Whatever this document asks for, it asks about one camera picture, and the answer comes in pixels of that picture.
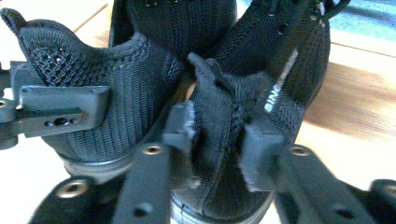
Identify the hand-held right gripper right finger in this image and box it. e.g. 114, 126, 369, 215
240, 119, 379, 224

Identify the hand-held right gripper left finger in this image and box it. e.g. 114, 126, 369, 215
112, 102, 196, 224

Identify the black knit shoe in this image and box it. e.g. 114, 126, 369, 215
0, 0, 238, 185
170, 0, 332, 224

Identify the black shoelace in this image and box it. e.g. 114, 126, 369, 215
311, 0, 351, 21

